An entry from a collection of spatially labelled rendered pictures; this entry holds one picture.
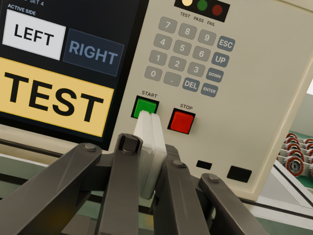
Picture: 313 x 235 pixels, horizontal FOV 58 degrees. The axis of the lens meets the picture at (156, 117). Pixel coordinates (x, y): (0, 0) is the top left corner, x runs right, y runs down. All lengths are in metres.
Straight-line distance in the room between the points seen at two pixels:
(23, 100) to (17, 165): 0.06
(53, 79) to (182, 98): 0.12
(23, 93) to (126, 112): 0.10
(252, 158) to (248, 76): 0.09
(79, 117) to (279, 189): 0.27
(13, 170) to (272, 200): 0.28
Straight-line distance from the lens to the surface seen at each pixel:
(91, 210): 0.29
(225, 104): 0.28
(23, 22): 0.28
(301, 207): 0.39
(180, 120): 0.27
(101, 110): 0.28
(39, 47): 0.28
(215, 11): 0.27
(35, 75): 0.28
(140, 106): 0.27
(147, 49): 0.26
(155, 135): 0.17
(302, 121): 7.96
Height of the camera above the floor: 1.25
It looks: 16 degrees down
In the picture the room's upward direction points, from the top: 17 degrees clockwise
